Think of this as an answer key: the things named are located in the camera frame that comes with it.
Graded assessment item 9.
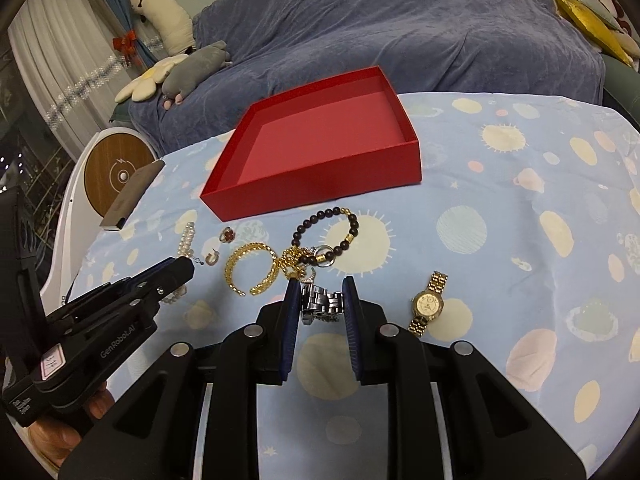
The white pearl bracelet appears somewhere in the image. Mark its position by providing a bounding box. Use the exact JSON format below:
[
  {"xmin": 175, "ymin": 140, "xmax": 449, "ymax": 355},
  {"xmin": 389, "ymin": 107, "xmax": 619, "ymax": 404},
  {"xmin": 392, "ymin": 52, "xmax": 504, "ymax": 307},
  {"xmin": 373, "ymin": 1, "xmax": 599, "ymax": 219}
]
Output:
[{"xmin": 159, "ymin": 220, "xmax": 199, "ymax": 306}]

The gold chain bangle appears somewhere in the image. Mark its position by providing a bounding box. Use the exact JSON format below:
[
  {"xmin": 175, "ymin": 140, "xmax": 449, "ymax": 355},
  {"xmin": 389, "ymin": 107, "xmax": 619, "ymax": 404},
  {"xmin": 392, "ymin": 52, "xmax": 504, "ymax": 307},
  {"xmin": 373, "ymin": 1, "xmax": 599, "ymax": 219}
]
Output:
[{"xmin": 224, "ymin": 242, "xmax": 280, "ymax": 297}]

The gold ring red stone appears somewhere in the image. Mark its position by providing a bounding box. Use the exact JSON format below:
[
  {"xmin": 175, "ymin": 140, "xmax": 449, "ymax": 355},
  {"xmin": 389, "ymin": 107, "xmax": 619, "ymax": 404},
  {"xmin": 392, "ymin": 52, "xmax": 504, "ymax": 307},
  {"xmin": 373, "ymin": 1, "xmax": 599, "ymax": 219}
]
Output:
[{"xmin": 219, "ymin": 226, "xmax": 235, "ymax": 244}]

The gold wristwatch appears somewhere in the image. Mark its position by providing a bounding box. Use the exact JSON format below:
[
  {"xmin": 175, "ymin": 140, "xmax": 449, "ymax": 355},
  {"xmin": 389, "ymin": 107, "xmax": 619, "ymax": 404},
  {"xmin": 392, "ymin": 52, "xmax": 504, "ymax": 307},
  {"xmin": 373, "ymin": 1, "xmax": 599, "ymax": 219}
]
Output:
[{"xmin": 408, "ymin": 271, "xmax": 448, "ymax": 338}]

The gold pendant necklace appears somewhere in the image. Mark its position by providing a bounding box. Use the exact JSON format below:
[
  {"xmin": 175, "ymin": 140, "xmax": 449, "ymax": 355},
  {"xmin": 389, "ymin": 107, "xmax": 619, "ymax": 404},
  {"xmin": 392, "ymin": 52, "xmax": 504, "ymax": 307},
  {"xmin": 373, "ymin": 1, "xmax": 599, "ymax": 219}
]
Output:
[{"xmin": 275, "ymin": 245, "xmax": 317, "ymax": 283}]

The dark bead bracelet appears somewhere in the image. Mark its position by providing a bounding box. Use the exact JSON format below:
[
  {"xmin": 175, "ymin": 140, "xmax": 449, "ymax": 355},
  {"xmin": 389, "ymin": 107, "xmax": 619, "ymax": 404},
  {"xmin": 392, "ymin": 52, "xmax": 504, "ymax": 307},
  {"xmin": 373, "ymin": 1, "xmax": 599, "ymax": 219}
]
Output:
[{"xmin": 290, "ymin": 206, "xmax": 360, "ymax": 267}]

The red cardboard tray box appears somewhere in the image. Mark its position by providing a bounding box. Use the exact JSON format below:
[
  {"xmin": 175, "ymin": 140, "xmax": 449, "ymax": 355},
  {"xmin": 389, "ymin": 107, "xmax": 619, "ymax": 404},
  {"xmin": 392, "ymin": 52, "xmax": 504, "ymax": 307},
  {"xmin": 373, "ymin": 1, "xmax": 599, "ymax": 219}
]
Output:
[{"xmin": 201, "ymin": 66, "xmax": 422, "ymax": 221}]

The person's left hand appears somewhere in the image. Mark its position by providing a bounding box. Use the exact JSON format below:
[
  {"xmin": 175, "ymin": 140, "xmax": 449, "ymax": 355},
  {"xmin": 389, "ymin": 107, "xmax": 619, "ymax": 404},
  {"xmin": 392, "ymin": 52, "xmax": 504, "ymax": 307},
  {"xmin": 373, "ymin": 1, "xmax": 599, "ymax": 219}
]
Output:
[{"xmin": 27, "ymin": 382, "xmax": 115, "ymax": 469}]

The white round wooden-faced device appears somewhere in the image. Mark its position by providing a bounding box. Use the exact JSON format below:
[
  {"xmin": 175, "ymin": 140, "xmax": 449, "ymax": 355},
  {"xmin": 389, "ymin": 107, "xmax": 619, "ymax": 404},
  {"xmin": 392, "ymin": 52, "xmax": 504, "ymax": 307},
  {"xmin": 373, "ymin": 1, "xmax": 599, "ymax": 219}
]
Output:
[{"xmin": 40, "ymin": 127, "xmax": 156, "ymax": 313}]

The flower-shaped cream cushion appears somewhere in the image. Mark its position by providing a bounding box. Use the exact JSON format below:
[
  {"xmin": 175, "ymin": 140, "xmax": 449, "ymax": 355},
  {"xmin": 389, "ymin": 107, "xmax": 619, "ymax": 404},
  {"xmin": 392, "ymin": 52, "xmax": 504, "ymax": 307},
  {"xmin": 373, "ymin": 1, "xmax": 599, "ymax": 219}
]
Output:
[{"xmin": 114, "ymin": 53, "xmax": 188, "ymax": 104}]

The planet print blue tablecloth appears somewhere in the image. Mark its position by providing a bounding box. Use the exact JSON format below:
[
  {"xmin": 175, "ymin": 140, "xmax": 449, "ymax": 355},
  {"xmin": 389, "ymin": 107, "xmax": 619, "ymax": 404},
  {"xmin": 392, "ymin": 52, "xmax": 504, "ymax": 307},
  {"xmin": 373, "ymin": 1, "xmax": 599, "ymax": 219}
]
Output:
[{"xmin": 73, "ymin": 93, "xmax": 639, "ymax": 472}]

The grey plush toy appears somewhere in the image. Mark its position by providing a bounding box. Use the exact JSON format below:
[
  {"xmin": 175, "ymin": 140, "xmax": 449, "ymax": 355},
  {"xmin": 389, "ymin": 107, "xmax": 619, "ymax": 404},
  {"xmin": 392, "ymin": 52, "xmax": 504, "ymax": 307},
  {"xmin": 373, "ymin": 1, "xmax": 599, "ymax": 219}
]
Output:
[{"xmin": 162, "ymin": 40, "xmax": 232, "ymax": 110}]

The red ribbon bow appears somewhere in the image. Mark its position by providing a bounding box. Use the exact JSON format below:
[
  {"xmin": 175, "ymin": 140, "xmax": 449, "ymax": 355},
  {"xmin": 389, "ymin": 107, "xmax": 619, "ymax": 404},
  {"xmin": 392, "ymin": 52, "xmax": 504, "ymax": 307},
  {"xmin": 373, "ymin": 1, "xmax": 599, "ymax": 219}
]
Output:
[{"xmin": 112, "ymin": 29, "xmax": 141, "ymax": 66}]

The white llama plush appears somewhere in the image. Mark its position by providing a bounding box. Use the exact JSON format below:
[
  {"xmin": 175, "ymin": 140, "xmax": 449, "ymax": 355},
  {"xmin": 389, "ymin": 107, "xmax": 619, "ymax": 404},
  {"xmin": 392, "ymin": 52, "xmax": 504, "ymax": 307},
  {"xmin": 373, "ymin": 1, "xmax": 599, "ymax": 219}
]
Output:
[{"xmin": 129, "ymin": 0, "xmax": 195, "ymax": 56}]

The white curtain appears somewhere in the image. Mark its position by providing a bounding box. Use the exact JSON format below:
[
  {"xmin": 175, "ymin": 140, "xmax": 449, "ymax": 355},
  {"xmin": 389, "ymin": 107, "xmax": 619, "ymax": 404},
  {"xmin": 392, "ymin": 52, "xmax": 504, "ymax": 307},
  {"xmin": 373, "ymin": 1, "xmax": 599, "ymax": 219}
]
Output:
[{"xmin": 8, "ymin": 0, "xmax": 131, "ymax": 159}]

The blue-grey bed blanket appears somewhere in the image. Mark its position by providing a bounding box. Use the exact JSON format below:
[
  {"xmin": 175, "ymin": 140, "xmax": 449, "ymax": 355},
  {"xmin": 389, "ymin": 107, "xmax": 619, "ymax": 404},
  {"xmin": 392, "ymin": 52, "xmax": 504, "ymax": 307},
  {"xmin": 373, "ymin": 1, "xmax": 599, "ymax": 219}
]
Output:
[{"xmin": 129, "ymin": 0, "xmax": 605, "ymax": 154}]

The yellow cushion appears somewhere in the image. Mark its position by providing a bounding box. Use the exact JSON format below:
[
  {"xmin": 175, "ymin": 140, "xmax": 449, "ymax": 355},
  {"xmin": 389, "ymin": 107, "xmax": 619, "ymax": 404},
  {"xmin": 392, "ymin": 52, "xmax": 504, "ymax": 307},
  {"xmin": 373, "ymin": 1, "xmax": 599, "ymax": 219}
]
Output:
[{"xmin": 554, "ymin": 0, "xmax": 634, "ymax": 67}]

